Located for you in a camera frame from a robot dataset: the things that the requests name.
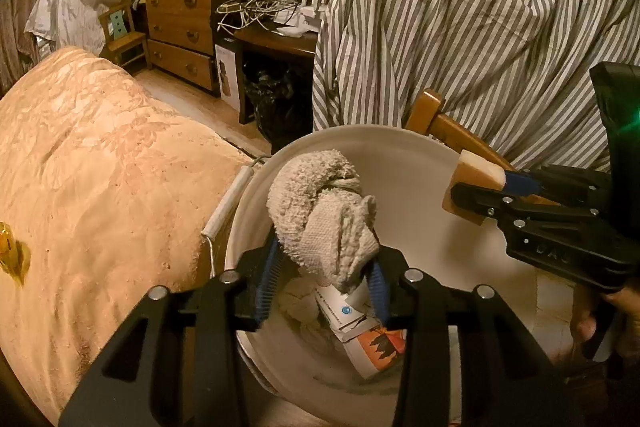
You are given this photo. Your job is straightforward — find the yellow sponge block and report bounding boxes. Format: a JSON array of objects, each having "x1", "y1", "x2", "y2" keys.
[{"x1": 442, "y1": 150, "x2": 506, "y2": 225}]

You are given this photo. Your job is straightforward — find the white blue paper packet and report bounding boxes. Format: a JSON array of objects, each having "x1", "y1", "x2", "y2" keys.
[{"x1": 314, "y1": 281, "x2": 381, "y2": 343}]

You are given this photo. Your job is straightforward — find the orange white paper carton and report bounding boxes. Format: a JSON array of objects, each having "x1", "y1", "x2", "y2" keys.
[{"x1": 344, "y1": 326, "x2": 406, "y2": 379}]

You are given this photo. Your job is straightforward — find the white trash bucket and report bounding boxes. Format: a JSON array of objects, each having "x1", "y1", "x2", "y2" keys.
[{"x1": 202, "y1": 123, "x2": 542, "y2": 425}]

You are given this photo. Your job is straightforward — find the person right hand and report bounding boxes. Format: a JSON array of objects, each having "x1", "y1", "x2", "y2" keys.
[{"x1": 570, "y1": 285, "x2": 639, "y2": 364}]

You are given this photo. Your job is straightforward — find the tan bed cover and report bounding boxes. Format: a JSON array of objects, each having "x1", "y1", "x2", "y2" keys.
[{"x1": 1, "y1": 47, "x2": 247, "y2": 423}]

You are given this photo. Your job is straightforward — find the striped cloth cover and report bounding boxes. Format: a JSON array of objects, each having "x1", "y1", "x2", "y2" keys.
[{"x1": 312, "y1": 0, "x2": 639, "y2": 171}]

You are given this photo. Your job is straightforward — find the dark wooden side table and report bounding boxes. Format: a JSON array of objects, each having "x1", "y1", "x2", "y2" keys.
[{"x1": 234, "y1": 23, "x2": 317, "y2": 153}]

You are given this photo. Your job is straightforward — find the yellow plastic wrapped item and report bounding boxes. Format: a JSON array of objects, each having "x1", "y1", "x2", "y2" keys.
[{"x1": 0, "y1": 222, "x2": 30, "y2": 286}]

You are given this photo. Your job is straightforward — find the small wooden chair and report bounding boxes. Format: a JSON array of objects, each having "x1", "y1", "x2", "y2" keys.
[{"x1": 98, "y1": 1, "x2": 152, "y2": 69}]

